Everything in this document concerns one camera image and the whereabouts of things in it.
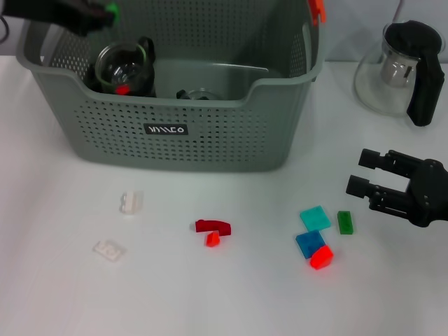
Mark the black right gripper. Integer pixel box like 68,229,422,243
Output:
345,148,448,229

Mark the white thick toy brick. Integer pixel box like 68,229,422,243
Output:
118,190,145,215

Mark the green sloped toy brick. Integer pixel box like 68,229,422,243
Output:
104,2,120,22

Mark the green flat toy brick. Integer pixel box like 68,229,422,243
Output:
337,211,356,235

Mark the black clay teapot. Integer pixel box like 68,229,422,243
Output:
86,64,104,94

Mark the teal square plate brick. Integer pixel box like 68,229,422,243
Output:
300,205,333,232

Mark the large orange-red sloped brick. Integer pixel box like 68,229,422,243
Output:
309,244,335,271

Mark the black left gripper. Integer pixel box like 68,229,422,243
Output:
0,0,116,36

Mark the left wrist cable with connector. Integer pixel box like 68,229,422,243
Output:
0,16,11,45

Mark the orange basket handle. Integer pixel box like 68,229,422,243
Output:
309,0,328,28

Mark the glass teapot with black handle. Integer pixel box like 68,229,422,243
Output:
353,20,446,127

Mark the glass teacup with black sleeve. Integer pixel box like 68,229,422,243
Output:
95,36,158,98
176,88,222,101

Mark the grey perforated storage basket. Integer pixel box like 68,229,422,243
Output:
15,0,328,174

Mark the blue square plate brick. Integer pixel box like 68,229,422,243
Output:
295,230,328,260

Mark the dark red curved brick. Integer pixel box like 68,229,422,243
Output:
195,219,232,237

